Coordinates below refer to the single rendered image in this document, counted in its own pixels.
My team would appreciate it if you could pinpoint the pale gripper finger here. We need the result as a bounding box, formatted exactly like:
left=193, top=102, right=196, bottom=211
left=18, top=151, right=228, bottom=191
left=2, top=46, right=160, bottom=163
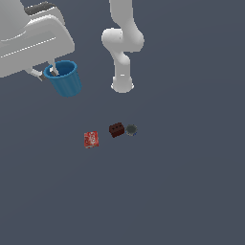
left=26, top=67, right=46, bottom=82
left=47, top=59, right=60, bottom=78

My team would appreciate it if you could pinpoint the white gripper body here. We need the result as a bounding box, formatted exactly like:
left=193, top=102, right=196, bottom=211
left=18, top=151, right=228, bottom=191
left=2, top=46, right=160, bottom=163
left=0, top=14, right=77, bottom=79

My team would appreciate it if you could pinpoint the blue ribbed plastic cup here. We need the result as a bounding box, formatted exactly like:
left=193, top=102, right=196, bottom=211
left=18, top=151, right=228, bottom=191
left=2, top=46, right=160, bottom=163
left=42, top=59, right=83, bottom=99

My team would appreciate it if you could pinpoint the red printed box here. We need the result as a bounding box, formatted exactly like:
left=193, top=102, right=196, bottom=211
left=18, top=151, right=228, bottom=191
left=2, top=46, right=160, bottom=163
left=83, top=130, right=100, bottom=149

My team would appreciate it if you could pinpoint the dark red brick block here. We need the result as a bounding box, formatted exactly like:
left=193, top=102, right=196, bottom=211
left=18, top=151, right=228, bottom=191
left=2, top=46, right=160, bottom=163
left=108, top=122, right=126, bottom=139

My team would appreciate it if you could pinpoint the grey round disc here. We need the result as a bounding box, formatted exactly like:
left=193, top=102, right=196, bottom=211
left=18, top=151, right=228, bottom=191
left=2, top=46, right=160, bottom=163
left=124, top=123, right=139, bottom=137

